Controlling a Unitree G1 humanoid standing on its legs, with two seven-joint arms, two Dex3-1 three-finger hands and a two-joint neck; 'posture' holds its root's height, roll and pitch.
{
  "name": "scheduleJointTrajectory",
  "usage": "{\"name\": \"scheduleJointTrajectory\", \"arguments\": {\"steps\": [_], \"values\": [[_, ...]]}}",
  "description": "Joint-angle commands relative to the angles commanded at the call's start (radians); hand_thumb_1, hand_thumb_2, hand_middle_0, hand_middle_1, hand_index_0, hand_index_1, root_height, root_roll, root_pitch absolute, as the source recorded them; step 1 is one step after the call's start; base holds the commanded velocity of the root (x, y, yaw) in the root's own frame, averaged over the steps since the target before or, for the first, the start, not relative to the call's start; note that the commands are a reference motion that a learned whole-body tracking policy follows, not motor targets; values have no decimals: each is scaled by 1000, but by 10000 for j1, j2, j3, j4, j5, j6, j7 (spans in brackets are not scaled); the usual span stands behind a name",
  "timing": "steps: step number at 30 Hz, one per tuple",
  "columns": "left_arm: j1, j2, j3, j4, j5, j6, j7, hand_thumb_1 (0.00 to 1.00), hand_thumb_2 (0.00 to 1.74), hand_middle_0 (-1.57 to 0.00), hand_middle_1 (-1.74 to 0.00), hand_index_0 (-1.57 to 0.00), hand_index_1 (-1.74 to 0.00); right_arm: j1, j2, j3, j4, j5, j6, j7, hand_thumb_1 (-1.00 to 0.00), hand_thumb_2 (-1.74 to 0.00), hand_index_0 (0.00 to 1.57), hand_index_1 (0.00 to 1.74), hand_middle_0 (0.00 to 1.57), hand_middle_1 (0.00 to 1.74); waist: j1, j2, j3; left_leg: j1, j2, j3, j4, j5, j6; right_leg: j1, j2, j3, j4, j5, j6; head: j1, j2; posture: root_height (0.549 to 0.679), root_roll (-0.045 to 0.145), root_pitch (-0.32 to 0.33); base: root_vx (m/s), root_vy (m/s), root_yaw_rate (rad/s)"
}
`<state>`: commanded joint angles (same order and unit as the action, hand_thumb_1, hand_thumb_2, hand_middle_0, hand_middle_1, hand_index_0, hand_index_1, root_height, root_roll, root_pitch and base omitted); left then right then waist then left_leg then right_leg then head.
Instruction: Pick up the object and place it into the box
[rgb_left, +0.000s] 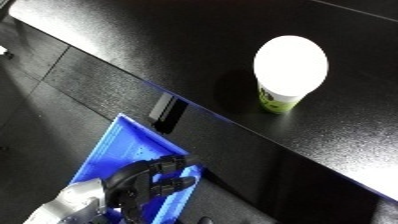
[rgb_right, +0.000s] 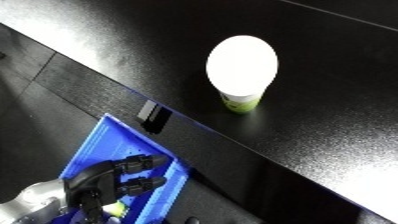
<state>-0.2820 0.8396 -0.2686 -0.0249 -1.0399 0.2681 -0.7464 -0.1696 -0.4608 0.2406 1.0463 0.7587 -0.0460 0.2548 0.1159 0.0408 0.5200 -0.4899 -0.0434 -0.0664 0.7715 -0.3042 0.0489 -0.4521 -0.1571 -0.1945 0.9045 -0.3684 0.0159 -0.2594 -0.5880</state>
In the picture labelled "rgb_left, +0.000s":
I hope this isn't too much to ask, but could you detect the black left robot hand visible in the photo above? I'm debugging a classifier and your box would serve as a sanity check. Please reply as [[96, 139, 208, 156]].
[[104, 153, 203, 221]]

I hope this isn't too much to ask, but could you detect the white paper cup green band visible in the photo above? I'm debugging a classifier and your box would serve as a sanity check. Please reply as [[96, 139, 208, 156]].
[[252, 35, 331, 115]]

